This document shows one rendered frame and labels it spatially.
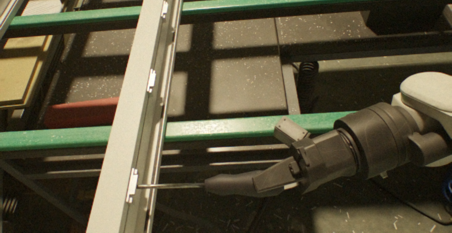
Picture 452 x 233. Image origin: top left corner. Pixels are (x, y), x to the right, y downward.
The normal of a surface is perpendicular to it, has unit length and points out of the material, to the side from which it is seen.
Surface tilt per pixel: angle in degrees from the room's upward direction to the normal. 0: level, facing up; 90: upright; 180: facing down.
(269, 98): 0
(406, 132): 31
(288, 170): 14
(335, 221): 0
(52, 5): 0
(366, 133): 9
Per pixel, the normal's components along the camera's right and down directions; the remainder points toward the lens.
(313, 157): -0.08, -0.38
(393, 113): -0.22, -0.67
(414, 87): -0.29, -0.85
